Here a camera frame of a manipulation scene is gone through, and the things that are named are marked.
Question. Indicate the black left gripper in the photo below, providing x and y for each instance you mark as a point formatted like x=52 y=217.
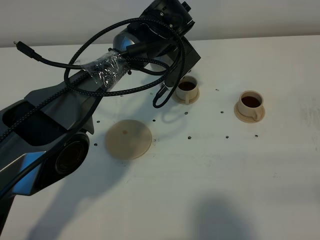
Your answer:
x=191 y=58

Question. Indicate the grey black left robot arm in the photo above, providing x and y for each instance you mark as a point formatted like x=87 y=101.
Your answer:
x=44 y=137

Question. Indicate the beige teapot saucer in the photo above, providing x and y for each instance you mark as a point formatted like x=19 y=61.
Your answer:
x=128 y=139

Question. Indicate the beige teacup near centre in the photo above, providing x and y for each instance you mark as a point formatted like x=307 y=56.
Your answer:
x=188 y=83

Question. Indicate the beige teacup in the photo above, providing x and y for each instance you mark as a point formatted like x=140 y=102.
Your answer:
x=250 y=106
x=188 y=83

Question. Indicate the beige saucer near centre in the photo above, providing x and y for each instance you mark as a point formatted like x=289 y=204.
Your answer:
x=175 y=98

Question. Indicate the beige teacup far right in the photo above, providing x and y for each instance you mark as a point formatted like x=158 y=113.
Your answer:
x=250 y=106

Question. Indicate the beige saucer far right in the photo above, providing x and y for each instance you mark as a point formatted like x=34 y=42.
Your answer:
x=240 y=116

